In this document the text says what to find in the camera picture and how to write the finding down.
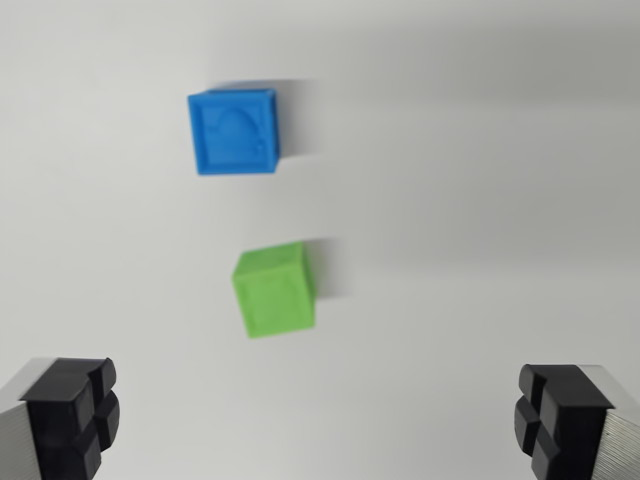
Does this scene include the gripper right finger with black rubber pad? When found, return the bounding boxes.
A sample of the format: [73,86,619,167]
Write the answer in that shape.
[513,363,640,480]

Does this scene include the green cube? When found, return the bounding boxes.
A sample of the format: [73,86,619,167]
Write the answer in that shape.
[231,241,317,340]

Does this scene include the blue cube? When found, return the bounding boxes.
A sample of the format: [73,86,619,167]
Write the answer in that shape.
[187,87,279,177]

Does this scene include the gripper left finger with black rubber pad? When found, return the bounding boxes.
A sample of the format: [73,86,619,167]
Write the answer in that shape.
[0,356,122,480]

